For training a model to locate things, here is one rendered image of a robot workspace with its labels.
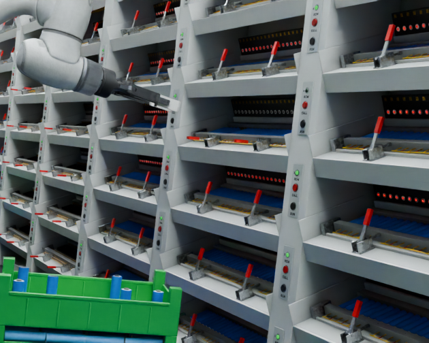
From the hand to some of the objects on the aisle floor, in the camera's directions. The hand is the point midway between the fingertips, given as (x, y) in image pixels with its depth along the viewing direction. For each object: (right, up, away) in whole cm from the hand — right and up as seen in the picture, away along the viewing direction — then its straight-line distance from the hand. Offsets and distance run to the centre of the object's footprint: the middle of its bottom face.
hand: (165, 103), depth 211 cm
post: (0, -84, +34) cm, 90 cm away
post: (+33, -89, -28) cm, 99 cm away
